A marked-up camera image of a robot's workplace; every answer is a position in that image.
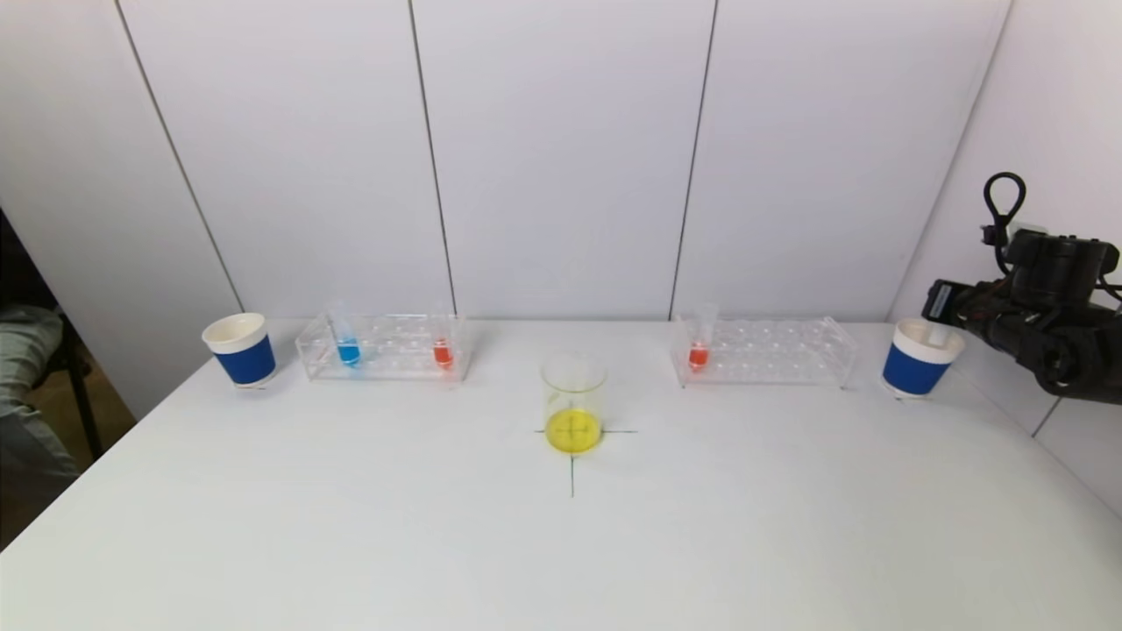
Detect test tube with red pigment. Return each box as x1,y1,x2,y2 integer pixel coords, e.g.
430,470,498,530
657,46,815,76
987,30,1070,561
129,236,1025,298
430,302,457,371
688,303,720,373

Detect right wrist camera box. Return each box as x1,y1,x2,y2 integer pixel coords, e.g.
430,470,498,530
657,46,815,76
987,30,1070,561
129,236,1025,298
1004,224,1053,264

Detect test tube with blue pigment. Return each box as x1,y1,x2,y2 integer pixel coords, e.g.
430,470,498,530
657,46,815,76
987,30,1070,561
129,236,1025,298
330,302,364,369

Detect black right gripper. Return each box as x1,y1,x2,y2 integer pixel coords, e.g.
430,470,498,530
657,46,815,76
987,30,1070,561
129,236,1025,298
920,279,987,336

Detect person in grey clothes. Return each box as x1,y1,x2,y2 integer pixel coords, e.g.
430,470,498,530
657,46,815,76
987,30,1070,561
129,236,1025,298
0,305,82,505

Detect clear glass beaker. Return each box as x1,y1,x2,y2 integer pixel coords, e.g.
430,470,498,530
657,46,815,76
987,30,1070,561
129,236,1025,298
540,351,607,455

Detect blue white paper cup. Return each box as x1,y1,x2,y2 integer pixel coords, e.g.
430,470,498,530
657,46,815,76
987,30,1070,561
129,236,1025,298
202,312,278,389
881,317,966,401

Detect black camera cable loop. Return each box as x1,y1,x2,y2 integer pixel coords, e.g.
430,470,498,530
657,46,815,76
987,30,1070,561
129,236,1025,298
981,172,1027,274

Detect clear acrylic test tube rack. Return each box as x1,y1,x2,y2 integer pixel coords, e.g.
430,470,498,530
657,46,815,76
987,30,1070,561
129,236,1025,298
296,314,474,383
671,315,859,390

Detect black metal stand legs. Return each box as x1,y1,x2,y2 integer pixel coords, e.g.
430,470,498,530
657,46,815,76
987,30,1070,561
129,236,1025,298
51,344,103,463

